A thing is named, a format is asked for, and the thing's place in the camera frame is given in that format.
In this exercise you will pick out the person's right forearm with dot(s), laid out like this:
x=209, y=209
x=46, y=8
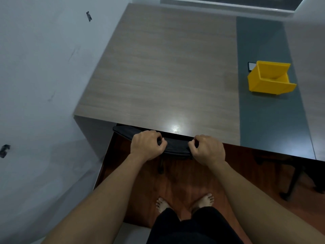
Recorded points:
x=259, y=203

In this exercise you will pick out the black tape piece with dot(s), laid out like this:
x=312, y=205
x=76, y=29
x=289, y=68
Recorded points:
x=4, y=151
x=88, y=16

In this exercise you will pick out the person's left forearm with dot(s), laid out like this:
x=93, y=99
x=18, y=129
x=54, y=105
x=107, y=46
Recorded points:
x=101, y=200

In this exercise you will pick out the person's foot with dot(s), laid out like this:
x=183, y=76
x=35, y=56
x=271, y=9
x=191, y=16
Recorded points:
x=203, y=200
x=161, y=204

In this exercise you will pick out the person's right foot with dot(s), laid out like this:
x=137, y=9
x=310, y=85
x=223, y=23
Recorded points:
x=203, y=200

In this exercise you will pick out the person's right thumb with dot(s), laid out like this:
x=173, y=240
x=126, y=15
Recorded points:
x=192, y=147

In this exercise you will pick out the black chair base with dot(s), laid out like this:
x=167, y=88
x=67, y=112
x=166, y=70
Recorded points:
x=292, y=175

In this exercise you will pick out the person's left thumb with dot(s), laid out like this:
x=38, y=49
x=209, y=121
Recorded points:
x=162, y=147

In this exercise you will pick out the person's right hand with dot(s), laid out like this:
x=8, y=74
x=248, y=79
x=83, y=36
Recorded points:
x=210, y=151

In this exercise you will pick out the dark grey desk mat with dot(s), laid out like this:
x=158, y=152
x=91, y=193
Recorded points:
x=273, y=99

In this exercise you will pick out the person's left foot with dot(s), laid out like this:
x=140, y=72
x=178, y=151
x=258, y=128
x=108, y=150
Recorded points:
x=161, y=204

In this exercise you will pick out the person's black trousers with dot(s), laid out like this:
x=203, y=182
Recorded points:
x=194, y=227

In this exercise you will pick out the black office chair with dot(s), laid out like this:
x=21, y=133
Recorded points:
x=175, y=146

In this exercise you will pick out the person's left hand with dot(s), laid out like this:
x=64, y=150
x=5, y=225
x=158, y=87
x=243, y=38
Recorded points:
x=144, y=146

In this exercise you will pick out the window frame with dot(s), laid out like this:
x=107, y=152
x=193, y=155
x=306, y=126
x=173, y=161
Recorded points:
x=228, y=3

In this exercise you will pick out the black smartphone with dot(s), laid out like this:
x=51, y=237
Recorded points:
x=251, y=66

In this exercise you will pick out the yellow plastic bin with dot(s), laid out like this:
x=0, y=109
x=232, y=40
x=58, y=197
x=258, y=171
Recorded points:
x=270, y=78

